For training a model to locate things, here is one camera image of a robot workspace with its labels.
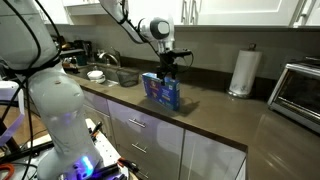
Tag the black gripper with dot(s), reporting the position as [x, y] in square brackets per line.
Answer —
[167, 63]

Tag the blue cardboard food box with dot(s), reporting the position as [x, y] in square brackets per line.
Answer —
[166, 93]

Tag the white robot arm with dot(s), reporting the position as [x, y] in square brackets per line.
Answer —
[28, 51]

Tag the chrome sink faucet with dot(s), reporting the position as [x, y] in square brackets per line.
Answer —
[111, 57]

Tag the white bowl in sink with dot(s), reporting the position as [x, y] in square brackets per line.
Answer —
[96, 76]

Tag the white paper towel roll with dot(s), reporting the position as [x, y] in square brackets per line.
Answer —
[245, 71]

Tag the black coffee maker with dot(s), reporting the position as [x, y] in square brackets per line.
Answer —
[84, 51]

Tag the white upper cabinets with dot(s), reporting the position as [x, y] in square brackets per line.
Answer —
[266, 13]

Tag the silver toaster oven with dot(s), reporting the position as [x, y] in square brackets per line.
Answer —
[297, 92]

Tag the black wire mesh basket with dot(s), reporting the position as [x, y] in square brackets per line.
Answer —
[127, 78]

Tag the white drawer with handles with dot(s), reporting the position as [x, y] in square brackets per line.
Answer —
[153, 144]

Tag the orange handled tool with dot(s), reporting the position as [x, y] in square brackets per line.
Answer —
[133, 167]

